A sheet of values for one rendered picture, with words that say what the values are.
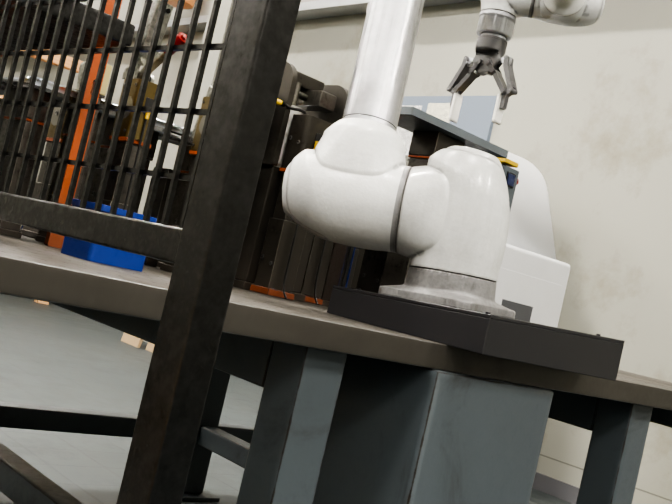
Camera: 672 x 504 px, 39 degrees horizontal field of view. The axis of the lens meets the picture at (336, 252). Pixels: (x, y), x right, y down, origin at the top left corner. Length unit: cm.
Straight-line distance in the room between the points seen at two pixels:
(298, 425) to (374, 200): 44
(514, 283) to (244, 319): 319
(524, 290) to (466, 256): 282
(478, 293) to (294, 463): 44
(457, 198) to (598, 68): 366
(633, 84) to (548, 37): 66
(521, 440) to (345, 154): 56
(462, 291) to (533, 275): 286
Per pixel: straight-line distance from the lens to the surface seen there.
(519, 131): 538
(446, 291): 157
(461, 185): 158
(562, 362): 157
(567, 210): 504
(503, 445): 160
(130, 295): 112
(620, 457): 200
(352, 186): 160
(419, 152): 221
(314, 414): 136
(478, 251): 158
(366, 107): 168
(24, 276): 106
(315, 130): 197
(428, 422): 145
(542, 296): 450
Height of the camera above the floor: 75
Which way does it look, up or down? 2 degrees up
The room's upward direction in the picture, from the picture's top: 13 degrees clockwise
